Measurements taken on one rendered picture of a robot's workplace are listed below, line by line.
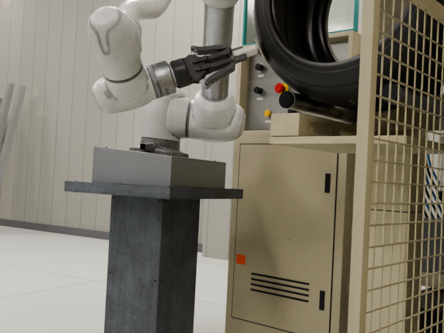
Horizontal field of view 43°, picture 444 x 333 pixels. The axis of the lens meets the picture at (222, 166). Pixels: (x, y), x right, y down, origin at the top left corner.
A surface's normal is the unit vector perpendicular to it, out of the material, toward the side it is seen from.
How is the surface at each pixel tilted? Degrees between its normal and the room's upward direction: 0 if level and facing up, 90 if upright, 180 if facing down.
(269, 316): 90
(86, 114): 90
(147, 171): 90
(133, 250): 90
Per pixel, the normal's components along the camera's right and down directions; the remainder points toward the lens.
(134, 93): 0.40, 0.65
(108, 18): -0.14, -0.48
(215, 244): -0.51, -0.04
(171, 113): 0.00, -0.04
